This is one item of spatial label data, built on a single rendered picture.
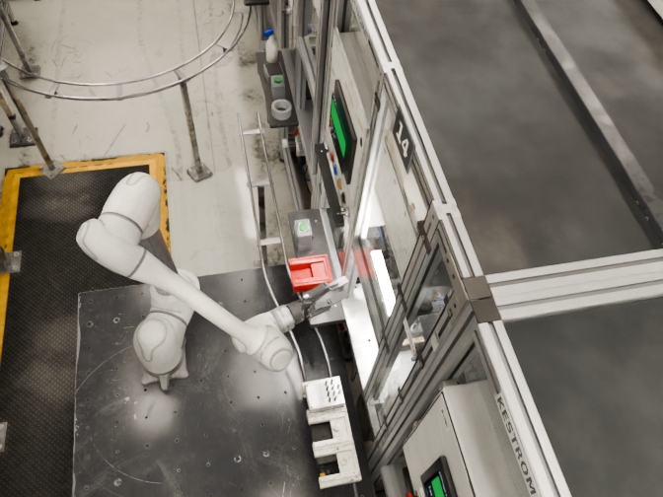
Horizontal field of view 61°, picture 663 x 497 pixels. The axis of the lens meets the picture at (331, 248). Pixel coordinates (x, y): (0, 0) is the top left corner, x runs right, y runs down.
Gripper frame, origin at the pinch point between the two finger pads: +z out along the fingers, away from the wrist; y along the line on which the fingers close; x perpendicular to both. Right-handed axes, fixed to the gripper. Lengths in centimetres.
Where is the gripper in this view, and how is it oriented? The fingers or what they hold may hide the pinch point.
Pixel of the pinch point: (340, 289)
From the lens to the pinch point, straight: 201.7
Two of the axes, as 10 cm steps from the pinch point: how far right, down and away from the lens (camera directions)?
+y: -0.5, -6.1, -7.9
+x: -5.0, -6.7, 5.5
